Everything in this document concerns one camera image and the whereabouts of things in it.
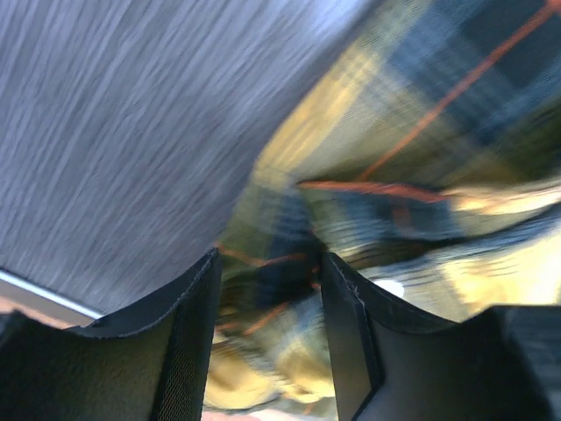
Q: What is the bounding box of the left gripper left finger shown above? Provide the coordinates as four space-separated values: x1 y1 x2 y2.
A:
1 250 221 420

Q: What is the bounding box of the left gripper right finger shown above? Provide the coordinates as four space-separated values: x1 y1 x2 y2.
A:
320 253 560 421

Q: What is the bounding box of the yellow plaid long sleeve shirt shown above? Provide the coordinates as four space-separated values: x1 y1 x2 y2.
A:
203 1 560 420

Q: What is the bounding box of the white wire shelf rack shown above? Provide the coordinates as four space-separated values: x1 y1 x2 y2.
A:
1 269 103 329

